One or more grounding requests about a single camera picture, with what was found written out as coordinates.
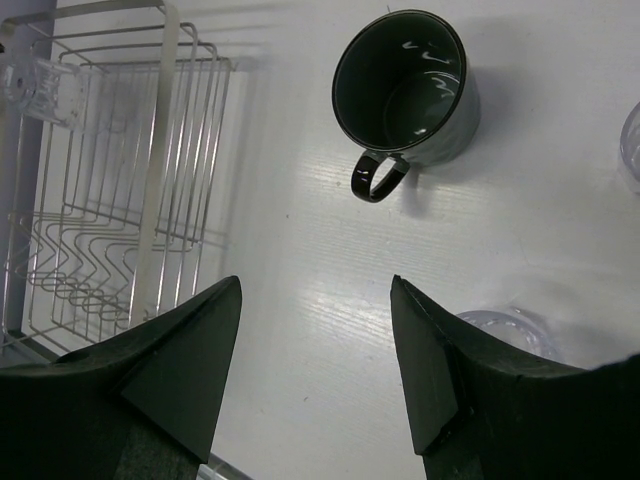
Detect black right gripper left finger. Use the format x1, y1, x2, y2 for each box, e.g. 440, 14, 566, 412
1, 276, 242, 479

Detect small clear glass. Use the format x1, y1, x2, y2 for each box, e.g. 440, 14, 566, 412
619, 103, 640, 195

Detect wire dish rack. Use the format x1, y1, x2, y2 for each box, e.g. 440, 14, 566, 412
1, 1, 233, 357

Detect clear faceted glass tumbler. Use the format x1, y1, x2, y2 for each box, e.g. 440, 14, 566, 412
1, 53, 108, 134

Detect dark green ceramic mug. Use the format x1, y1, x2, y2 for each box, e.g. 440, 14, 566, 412
331, 9, 481, 203

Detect clear round glass cup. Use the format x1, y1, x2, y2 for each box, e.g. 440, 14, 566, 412
458, 307, 564, 363

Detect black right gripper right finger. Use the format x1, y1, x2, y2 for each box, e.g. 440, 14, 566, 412
390, 277, 639, 479

